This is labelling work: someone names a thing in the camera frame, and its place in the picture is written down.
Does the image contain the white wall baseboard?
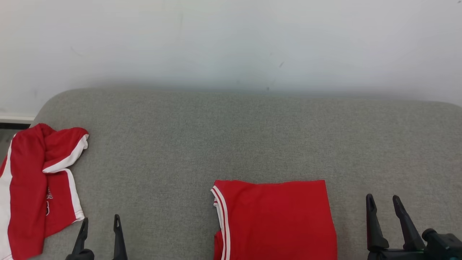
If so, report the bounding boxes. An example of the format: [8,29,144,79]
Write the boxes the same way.
[0,114,36,125]

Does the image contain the red white-trimmed shorts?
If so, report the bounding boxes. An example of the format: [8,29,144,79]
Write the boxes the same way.
[0,123,90,260]

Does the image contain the grey fabric sofa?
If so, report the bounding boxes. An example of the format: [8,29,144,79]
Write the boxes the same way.
[0,88,462,260]

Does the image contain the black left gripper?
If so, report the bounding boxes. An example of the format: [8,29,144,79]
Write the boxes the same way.
[65,214,128,260]

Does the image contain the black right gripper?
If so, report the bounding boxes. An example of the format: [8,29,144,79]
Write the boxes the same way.
[366,194,430,260]

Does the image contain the red basketball jersey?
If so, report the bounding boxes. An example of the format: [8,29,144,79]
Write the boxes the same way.
[211,179,338,260]

